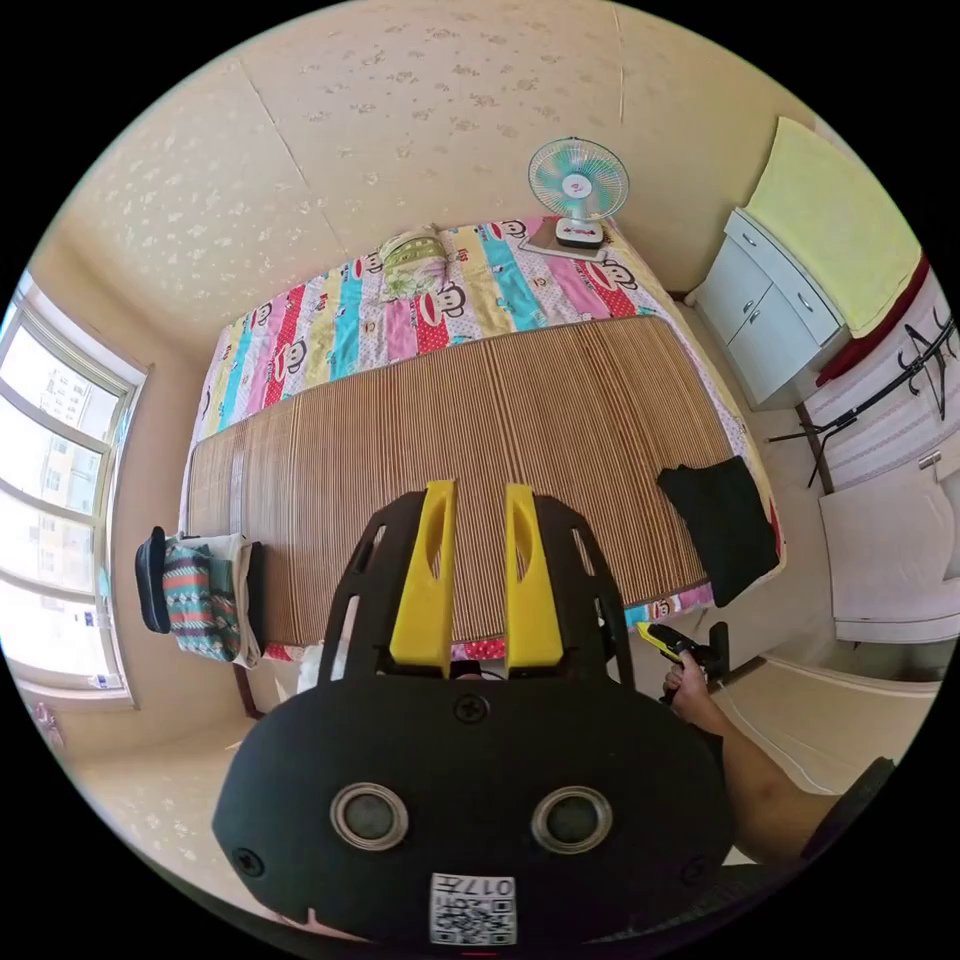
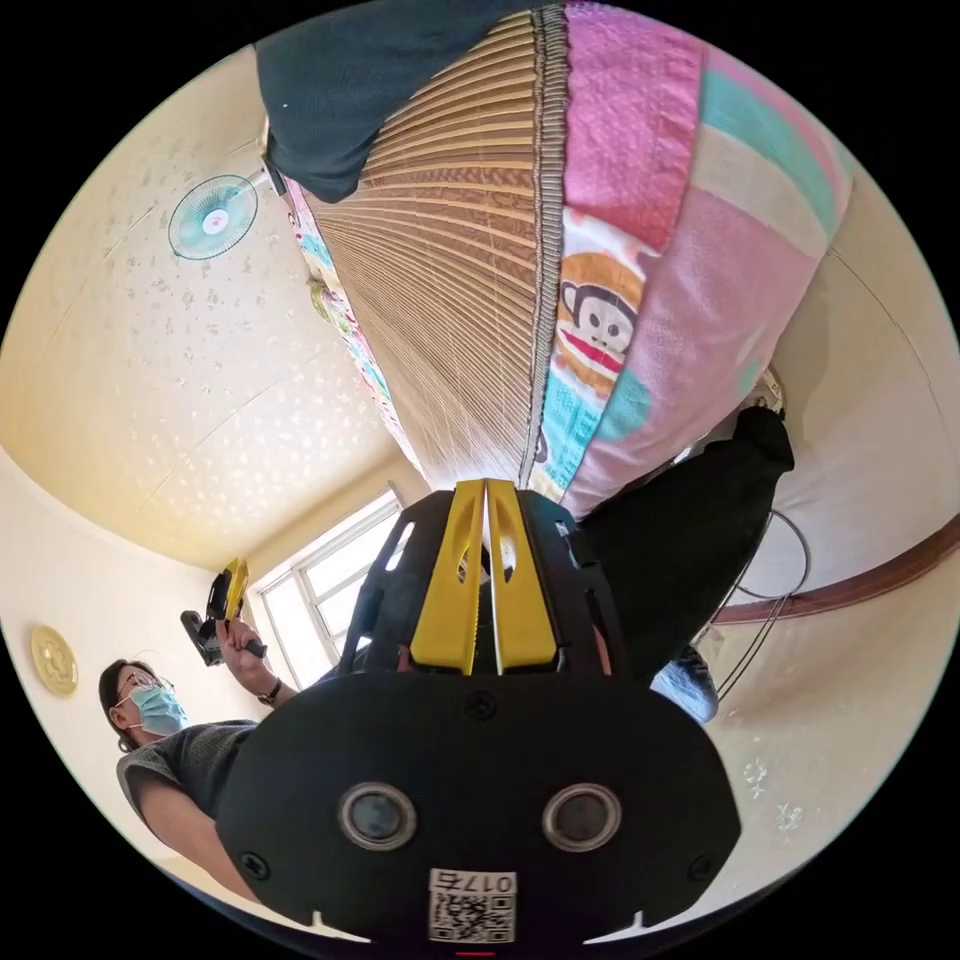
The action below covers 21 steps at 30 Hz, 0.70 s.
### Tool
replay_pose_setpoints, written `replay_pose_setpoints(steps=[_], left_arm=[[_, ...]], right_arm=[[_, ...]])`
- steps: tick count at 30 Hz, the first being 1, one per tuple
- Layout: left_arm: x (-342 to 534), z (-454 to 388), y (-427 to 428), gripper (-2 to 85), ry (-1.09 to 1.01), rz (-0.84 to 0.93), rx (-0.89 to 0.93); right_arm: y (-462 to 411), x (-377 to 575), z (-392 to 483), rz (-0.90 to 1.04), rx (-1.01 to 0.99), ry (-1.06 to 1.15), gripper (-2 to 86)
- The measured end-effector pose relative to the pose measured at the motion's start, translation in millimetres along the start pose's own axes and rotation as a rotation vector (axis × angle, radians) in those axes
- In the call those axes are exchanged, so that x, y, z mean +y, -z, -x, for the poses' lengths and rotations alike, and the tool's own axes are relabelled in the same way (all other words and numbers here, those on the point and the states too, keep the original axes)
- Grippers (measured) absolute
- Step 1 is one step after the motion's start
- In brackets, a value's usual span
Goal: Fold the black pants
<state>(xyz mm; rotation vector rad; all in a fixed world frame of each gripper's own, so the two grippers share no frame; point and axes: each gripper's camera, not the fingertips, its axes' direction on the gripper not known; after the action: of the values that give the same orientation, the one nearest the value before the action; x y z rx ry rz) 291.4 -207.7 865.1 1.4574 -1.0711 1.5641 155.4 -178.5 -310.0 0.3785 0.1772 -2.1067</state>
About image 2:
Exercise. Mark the window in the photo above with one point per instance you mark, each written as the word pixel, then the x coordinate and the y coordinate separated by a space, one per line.
pixel 322 585

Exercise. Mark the dark teal garment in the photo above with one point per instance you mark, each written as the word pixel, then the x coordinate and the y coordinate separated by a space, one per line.
pixel 337 90

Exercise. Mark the teal wall fan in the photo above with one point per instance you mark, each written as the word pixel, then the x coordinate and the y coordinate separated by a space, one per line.
pixel 212 219

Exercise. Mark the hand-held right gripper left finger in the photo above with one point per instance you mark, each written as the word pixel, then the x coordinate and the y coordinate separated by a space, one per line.
pixel 450 600

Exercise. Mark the bed with woven mat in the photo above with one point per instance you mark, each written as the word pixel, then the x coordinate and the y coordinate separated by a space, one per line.
pixel 450 262

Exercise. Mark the person's left hand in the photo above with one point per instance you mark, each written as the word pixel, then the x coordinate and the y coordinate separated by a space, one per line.
pixel 244 664

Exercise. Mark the black pants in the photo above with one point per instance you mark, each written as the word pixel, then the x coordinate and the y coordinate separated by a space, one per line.
pixel 675 525

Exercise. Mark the person's right forearm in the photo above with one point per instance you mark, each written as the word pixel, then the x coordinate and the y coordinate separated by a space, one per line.
pixel 206 855

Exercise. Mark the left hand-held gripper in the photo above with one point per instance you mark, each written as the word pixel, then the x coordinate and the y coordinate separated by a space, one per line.
pixel 211 637

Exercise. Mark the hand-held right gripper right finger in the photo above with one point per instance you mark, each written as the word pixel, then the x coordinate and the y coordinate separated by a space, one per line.
pixel 525 622

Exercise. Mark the person's left forearm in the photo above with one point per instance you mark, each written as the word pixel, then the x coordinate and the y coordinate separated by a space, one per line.
pixel 277 691

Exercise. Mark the round golden wall ornament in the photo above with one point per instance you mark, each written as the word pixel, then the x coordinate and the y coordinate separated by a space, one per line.
pixel 54 661

